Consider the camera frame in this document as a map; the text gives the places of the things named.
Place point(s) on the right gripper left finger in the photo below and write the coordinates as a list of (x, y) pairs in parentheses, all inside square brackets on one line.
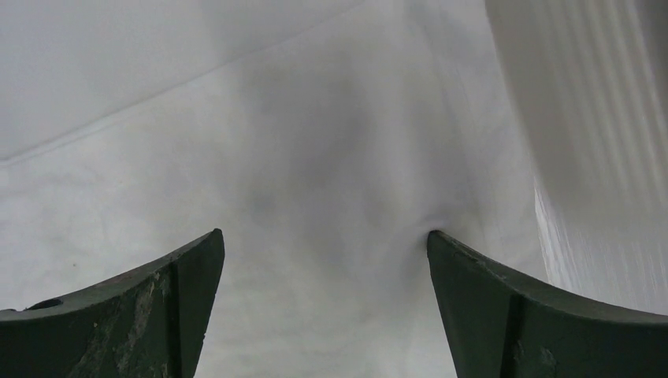
[(150, 321)]

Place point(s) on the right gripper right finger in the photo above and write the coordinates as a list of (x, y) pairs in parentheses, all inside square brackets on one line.
[(501, 322)]

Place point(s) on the white t shirt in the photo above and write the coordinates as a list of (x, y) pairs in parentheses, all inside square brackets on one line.
[(324, 138)]

